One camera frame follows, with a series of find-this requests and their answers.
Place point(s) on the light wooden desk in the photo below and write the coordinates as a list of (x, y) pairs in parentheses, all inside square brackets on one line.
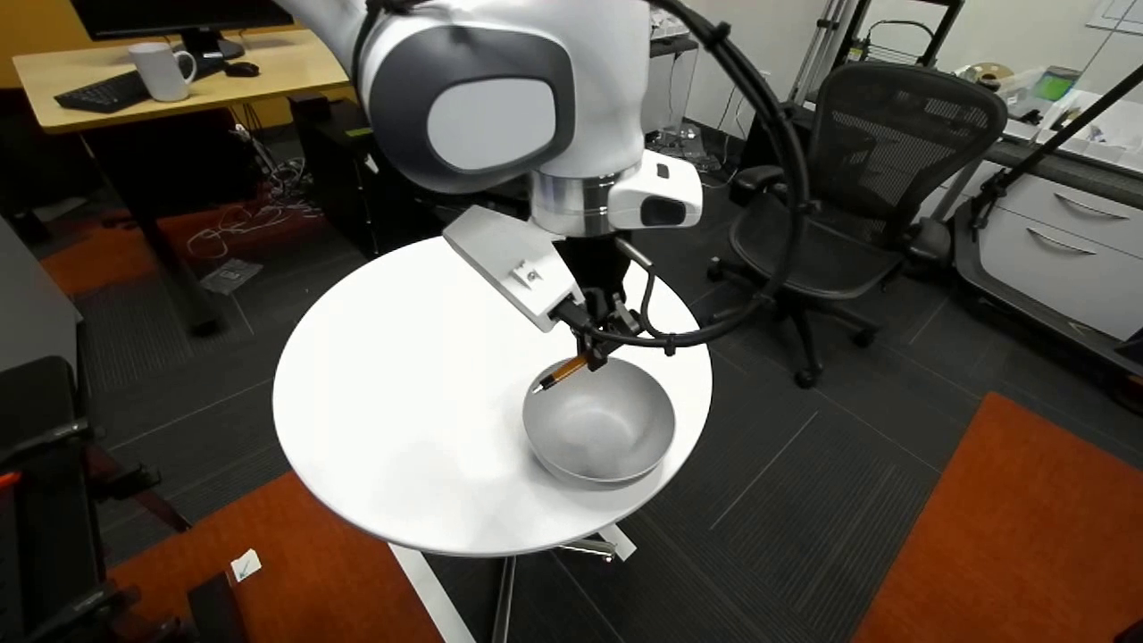
[(273, 59)]

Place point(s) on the black box by wall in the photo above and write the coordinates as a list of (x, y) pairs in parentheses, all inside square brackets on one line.
[(772, 131)]

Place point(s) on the grey side cabinet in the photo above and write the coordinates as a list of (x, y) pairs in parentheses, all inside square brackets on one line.
[(35, 308)]

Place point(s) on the white drawer cabinet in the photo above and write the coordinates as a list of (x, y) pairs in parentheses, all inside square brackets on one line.
[(1057, 254)]

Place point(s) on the grey floor power box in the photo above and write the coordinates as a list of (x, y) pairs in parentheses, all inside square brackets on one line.
[(231, 278)]

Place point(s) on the black keyboard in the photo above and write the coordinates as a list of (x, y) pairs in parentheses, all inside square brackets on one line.
[(100, 95)]

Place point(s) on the black chair with armrest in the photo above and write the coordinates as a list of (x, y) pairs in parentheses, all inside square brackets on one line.
[(47, 514)]

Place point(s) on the black slanted stand pole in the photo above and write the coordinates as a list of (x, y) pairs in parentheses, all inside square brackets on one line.
[(1049, 148)]

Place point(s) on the grey bowl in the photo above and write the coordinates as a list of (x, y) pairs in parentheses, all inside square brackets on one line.
[(602, 430)]

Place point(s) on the small white paper tag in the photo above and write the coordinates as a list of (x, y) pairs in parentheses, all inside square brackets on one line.
[(244, 567)]

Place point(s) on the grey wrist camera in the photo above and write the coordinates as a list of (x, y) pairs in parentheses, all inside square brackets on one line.
[(518, 268)]

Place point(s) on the black computer tower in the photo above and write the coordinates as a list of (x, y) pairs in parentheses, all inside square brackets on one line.
[(332, 166)]

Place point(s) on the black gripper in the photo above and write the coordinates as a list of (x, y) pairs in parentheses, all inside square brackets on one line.
[(594, 273)]

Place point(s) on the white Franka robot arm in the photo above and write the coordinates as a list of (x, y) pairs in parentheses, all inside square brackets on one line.
[(594, 83)]

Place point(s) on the white table pedestal base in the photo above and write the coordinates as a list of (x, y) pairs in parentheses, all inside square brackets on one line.
[(423, 585)]

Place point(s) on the black mesh office chair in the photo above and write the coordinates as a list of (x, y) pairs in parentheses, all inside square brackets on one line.
[(834, 246)]

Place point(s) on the white mug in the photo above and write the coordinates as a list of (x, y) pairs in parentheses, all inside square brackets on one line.
[(160, 74)]

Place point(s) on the black computer monitor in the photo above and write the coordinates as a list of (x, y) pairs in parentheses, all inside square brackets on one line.
[(179, 14)]

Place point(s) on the white storage cabinet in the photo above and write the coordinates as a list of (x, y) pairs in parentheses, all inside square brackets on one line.
[(672, 103)]

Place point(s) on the green screen device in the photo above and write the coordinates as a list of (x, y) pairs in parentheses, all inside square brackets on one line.
[(1054, 83)]

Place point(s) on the black computer mouse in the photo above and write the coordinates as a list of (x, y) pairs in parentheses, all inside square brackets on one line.
[(239, 68)]

